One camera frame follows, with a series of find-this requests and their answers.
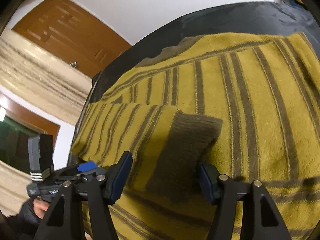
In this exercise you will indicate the person's left hand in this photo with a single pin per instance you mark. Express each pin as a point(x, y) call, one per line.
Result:
point(40, 207)

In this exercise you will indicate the black satin bed sheet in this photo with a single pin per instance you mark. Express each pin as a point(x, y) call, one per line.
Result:
point(200, 30)

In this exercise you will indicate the beige curtain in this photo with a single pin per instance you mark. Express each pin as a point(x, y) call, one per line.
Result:
point(45, 85)

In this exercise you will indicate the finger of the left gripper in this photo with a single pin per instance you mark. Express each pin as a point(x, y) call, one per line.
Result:
point(87, 167)

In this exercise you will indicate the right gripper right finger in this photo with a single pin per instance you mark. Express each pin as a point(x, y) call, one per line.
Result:
point(261, 218)

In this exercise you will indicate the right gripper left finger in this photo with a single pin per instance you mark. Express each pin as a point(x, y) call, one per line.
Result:
point(69, 188)

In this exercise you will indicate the mustard striped knit sweater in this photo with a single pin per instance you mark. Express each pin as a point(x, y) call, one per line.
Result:
point(163, 201)

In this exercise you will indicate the brown wooden door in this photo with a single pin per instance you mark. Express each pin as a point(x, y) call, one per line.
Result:
point(72, 34)

